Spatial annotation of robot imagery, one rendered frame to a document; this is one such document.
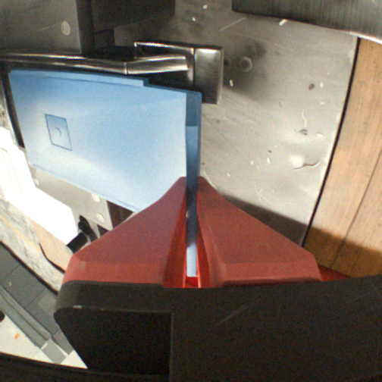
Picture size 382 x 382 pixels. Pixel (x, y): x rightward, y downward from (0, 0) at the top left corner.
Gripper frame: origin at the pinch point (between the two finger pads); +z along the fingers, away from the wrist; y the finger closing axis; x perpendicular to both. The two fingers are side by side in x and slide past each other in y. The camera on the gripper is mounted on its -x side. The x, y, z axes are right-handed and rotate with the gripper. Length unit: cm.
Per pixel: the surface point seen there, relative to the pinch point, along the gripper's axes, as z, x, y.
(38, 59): 6.9, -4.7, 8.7
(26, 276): 295, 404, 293
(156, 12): 10.9, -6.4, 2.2
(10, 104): 10.1, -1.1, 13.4
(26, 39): 8.2, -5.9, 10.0
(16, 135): 10.0, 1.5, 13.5
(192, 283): 12.8, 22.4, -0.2
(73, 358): 235, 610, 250
